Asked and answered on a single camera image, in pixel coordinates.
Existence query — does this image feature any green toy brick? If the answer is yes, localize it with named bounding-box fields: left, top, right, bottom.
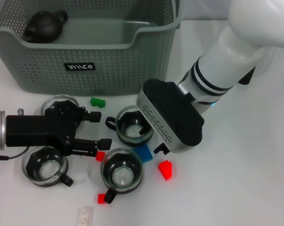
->
left=89, top=97, right=107, bottom=108

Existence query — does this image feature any blue flat toy brick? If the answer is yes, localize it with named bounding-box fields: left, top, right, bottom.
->
left=132, top=145, right=154, bottom=164

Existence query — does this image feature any bright red sloped brick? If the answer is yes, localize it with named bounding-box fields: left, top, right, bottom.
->
left=158, top=160, right=174, bottom=181

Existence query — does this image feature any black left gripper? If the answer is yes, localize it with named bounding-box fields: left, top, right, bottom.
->
left=5, top=100, right=112, bottom=158

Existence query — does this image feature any dark clay teapot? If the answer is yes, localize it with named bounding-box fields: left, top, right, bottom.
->
left=23, top=9, right=69, bottom=44

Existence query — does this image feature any left gripper dark cable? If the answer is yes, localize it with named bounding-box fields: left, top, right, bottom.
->
left=0, top=145, right=31, bottom=161

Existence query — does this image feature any grey perforated storage bin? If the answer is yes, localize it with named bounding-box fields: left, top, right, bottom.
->
left=0, top=0, right=185, bottom=96

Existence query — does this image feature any translucent clear two-stud brick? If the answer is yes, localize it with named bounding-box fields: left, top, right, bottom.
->
left=77, top=206, right=95, bottom=226

